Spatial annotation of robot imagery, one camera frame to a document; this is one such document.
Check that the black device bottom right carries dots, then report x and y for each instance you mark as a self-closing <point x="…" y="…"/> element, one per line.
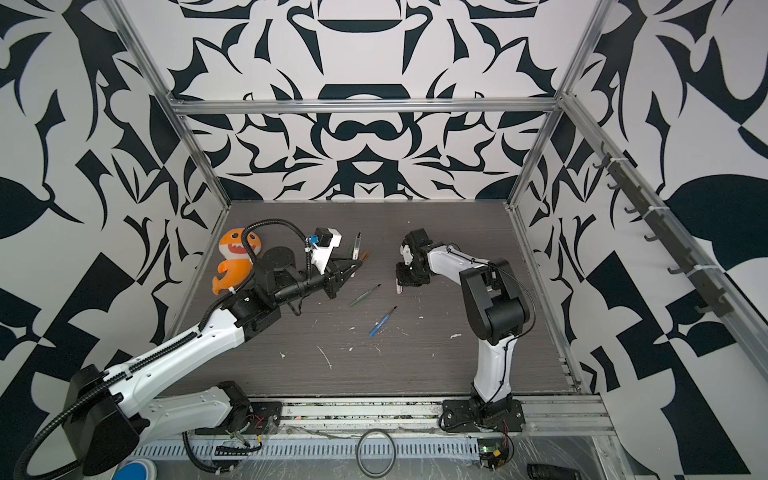
<point x="537" y="471"/>

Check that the blue pen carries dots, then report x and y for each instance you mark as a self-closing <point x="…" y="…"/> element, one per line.
<point x="378" y="326"/>

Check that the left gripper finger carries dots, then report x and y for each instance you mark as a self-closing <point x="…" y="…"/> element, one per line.
<point x="342" y="276"/>
<point x="346" y="263"/>

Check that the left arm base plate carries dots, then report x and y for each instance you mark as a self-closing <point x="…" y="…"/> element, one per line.
<point x="261" y="417"/>

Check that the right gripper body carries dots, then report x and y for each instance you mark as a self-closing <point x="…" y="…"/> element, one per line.
<point x="409" y="275"/>

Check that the wall hook rail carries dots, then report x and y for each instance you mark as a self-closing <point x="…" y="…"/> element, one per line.
<point x="666" y="229"/>

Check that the white slotted cable duct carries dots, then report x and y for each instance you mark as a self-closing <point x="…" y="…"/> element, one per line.
<point x="376" y="448"/>

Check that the dark green pen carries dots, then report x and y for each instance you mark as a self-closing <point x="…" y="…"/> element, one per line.
<point x="363" y="296"/>

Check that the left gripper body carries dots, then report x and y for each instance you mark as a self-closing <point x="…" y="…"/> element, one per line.
<point x="329" y="279"/>

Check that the orange shark plush toy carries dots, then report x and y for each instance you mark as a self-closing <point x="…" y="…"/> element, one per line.
<point x="236" y="265"/>

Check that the green lit circuit board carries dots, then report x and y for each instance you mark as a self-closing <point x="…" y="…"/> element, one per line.
<point x="495" y="453"/>

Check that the blue round button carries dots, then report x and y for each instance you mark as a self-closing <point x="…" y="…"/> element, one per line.
<point x="139" y="469"/>

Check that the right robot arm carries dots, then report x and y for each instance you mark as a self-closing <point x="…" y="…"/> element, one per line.
<point x="498" y="311"/>

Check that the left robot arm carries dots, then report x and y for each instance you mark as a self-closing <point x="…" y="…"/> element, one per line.
<point x="110" y="413"/>

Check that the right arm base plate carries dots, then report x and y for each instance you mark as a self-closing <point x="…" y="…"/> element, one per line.
<point x="471" y="415"/>

